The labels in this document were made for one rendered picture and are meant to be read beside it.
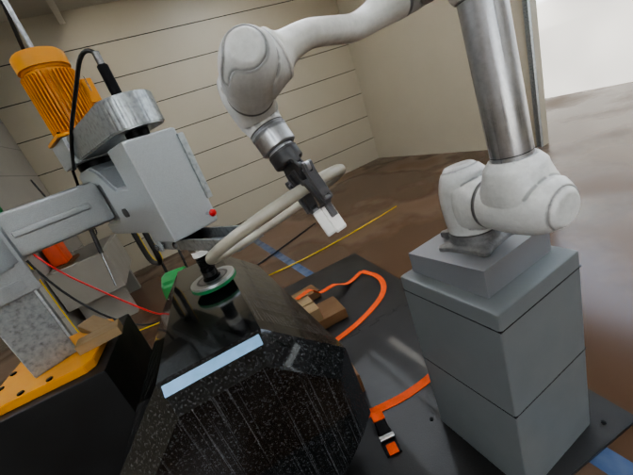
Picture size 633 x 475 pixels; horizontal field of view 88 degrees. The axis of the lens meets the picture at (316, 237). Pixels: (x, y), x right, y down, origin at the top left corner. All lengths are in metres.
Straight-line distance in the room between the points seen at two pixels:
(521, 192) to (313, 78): 6.74
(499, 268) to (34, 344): 1.99
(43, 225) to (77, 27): 5.14
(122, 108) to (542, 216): 1.35
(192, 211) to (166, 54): 5.46
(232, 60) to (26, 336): 1.72
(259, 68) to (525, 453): 1.39
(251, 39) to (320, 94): 6.86
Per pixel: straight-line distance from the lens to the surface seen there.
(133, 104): 1.44
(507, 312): 1.06
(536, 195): 0.92
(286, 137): 0.77
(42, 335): 2.08
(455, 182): 1.07
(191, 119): 6.59
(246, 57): 0.62
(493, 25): 0.91
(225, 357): 1.16
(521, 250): 1.17
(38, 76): 2.14
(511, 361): 1.17
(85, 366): 1.92
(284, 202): 0.75
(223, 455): 1.31
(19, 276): 2.00
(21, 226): 2.02
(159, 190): 1.43
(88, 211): 2.04
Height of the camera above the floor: 1.45
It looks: 20 degrees down
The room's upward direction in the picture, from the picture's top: 20 degrees counter-clockwise
